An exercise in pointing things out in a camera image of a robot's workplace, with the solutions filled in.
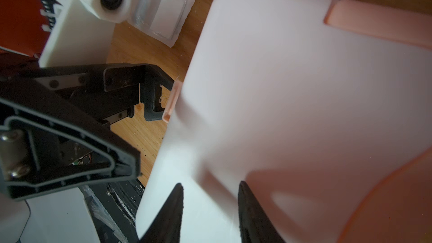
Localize white pink first aid kit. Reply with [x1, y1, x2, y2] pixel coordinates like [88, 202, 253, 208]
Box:
[136, 0, 432, 243]

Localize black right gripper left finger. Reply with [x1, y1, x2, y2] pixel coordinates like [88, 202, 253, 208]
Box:
[139, 183, 184, 243]

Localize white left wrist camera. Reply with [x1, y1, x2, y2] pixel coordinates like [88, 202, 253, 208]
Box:
[38, 0, 133, 68]

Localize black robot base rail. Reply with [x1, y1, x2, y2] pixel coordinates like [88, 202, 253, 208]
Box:
[79, 179, 145, 243]

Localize gauze packet clear wrapper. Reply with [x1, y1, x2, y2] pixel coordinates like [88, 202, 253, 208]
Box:
[128, 0, 195, 47]

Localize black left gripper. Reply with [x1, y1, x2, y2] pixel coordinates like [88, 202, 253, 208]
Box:
[1, 64, 174, 200]

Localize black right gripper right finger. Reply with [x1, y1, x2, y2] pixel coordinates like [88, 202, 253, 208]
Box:
[238, 181, 285, 243]

